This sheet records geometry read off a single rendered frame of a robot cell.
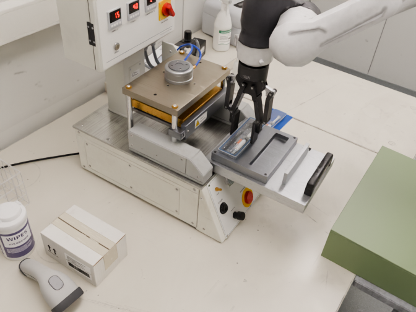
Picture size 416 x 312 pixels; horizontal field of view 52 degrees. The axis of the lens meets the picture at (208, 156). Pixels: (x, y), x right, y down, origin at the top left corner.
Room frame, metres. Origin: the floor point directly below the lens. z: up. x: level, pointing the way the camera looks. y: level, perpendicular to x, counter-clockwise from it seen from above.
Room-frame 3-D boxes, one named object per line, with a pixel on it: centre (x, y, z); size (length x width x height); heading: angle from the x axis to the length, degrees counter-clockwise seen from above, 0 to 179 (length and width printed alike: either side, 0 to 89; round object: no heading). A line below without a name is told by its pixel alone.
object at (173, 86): (1.08, 0.12, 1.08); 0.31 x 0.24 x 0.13; 151
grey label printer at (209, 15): (2.03, -0.06, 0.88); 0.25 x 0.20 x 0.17; 52
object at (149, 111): (1.05, 0.09, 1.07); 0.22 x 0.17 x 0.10; 151
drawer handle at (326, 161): (0.83, -0.29, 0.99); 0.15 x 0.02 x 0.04; 151
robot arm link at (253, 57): (0.97, -0.08, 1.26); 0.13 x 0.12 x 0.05; 151
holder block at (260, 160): (0.92, -0.13, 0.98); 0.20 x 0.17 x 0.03; 151
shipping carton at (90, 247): (0.69, 0.30, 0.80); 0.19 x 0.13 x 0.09; 58
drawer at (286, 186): (0.90, -0.17, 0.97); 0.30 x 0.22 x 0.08; 61
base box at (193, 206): (1.06, 0.08, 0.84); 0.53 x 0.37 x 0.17; 61
